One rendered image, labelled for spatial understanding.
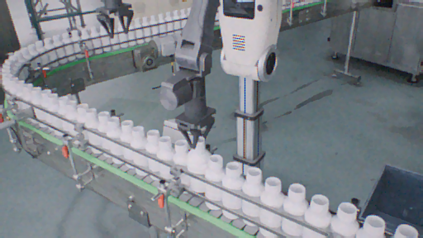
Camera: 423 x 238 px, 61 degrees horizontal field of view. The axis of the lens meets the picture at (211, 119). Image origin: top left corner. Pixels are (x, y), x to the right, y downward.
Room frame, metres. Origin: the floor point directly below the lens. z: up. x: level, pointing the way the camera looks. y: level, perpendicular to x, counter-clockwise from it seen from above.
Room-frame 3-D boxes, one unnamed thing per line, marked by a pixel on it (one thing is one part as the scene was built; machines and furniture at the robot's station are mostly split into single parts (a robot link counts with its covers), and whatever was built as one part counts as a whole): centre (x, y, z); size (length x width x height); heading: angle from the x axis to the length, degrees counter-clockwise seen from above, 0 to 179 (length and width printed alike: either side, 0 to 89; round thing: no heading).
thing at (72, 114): (1.17, 0.51, 1.08); 0.06 x 0.06 x 0.17
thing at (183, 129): (0.82, 0.05, 1.23); 0.07 x 0.07 x 0.09; 52
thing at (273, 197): (0.67, -0.14, 1.08); 0.06 x 0.06 x 0.17
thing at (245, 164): (1.46, -0.18, 0.49); 0.13 x 0.13 x 0.40; 52
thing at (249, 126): (1.46, -0.18, 0.74); 0.11 x 0.11 x 0.40; 52
